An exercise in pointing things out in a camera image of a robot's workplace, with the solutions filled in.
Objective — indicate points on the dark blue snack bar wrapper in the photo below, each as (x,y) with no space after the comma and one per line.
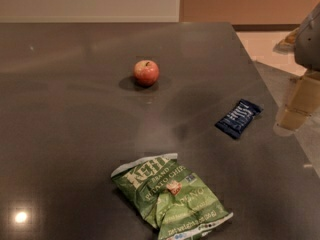
(236,120)

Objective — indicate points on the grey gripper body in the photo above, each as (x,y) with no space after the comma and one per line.
(309,45)

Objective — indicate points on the green jalapeno chip bag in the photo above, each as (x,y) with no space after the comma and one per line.
(170,197)

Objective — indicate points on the red apple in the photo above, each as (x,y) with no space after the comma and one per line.
(146,72)

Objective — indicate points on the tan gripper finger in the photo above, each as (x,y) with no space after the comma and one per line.
(302,101)

